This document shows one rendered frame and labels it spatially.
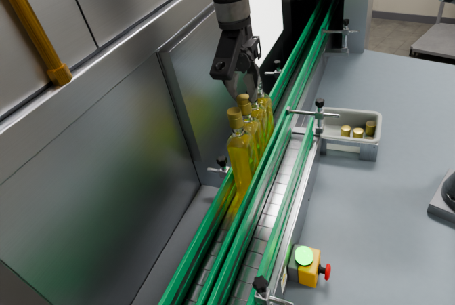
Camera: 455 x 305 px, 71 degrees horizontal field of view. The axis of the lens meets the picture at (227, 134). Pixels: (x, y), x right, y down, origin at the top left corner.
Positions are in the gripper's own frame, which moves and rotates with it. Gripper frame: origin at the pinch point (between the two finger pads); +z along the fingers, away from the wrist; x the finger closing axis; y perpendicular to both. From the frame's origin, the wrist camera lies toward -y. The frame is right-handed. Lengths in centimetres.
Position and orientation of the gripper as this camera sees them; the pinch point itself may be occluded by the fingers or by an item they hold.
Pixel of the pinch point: (243, 99)
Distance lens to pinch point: 81.4
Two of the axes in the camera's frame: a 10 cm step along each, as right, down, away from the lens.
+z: 1.7, 7.7, 6.2
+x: -9.0, -1.3, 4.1
